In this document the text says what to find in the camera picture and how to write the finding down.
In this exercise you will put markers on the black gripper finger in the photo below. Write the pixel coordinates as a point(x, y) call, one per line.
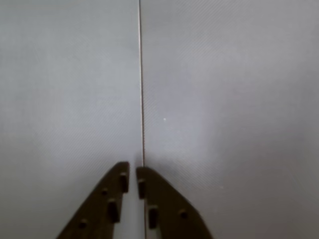
point(94, 211)
point(169, 211)

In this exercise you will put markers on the grey rubber mat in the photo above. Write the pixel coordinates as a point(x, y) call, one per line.
point(62, 87)
point(236, 99)

